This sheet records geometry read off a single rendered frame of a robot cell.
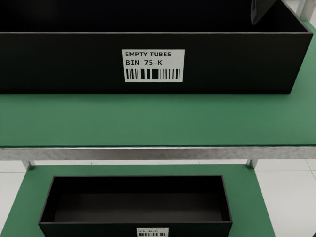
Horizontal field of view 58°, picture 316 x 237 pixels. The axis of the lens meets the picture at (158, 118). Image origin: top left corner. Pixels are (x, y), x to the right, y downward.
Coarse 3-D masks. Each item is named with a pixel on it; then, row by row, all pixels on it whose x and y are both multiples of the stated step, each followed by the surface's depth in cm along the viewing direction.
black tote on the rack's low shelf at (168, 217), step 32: (64, 192) 102; (96, 192) 102; (128, 192) 102; (160, 192) 102; (192, 192) 102; (224, 192) 91; (64, 224) 84; (96, 224) 84; (128, 224) 84; (160, 224) 84; (192, 224) 84; (224, 224) 84
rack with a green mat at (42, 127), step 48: (0, 96) 49; (48, 96) 49; (96, 96) 49; (144, 96) 49; (192, 96) 49; (240, 96) 49; (288, 96) 49; (0, 144) 41; (48, 144) 41; (96, 144) 41; (144, 144) 41; (192, 144) 41; (240, 144) 41; (288, 144) 41; (240, 192) 104
